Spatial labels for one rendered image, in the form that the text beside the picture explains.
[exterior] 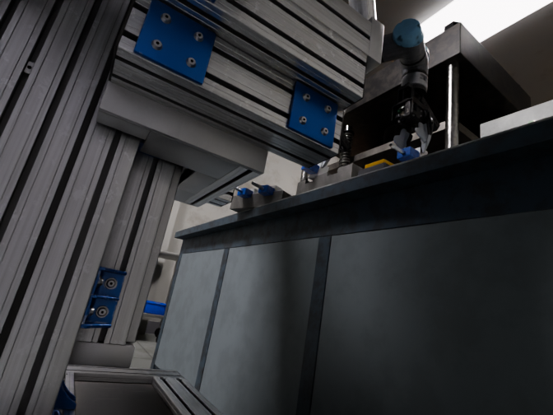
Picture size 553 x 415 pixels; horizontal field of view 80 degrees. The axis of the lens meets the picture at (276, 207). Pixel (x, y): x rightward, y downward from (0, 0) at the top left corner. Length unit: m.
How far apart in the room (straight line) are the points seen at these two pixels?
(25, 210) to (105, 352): 0.24
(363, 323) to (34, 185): 0.66
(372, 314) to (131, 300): 0.49
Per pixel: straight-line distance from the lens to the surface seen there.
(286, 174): 4.69
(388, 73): 2.29
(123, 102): 0.54
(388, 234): 0.79
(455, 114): 1.87
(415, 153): 1.00
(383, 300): 0.76
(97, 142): 0.58
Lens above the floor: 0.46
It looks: 17 degrees up
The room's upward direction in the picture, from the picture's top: 10 degrees clockwise
